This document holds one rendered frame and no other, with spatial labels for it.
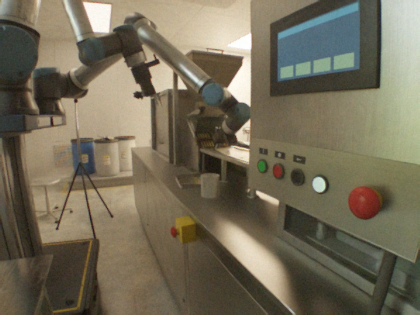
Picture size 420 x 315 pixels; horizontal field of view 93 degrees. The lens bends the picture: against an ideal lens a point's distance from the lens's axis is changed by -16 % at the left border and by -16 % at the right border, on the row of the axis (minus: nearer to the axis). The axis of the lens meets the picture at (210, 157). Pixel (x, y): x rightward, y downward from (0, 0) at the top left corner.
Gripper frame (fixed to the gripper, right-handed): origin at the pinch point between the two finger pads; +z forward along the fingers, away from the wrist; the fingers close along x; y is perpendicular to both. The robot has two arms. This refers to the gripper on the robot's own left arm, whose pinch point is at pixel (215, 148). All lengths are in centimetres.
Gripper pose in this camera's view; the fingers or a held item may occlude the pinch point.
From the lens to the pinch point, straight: 136.1
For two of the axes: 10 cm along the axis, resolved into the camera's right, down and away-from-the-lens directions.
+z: -3.6, 3.9, 8.5
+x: -9.1, 0.8, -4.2
